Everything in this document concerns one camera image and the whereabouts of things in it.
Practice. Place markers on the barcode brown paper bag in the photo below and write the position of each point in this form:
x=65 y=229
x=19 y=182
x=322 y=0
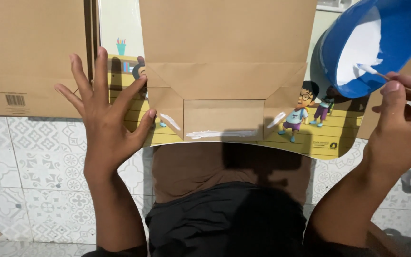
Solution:
x=27 y=46

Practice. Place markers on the blue plastic bowl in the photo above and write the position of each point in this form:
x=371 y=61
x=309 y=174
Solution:
x=401 y=32

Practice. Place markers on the white glue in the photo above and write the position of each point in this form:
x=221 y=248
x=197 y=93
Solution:
x=359 y=53

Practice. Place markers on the person's brown trousers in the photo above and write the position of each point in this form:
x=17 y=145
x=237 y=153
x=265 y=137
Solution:
x=191 y=167

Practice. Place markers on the person's black shirt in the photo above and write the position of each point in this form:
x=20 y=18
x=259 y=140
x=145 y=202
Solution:
x=227 y=221

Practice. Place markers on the cartoon printed board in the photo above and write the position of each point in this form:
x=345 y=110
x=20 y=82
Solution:
x=319 y=139

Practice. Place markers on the folded-bottom brown paper bag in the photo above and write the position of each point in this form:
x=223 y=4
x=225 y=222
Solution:
x=223 y=46

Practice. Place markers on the person's right hand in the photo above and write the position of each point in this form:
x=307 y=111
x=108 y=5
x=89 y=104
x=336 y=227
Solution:
x=401 y=139

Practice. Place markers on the person's left hand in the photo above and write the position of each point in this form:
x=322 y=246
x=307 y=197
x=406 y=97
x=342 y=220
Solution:
x=102 y=132

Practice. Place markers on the thin wooden glue brush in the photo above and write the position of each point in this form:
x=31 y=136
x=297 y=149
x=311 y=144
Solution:
x=369 y=69

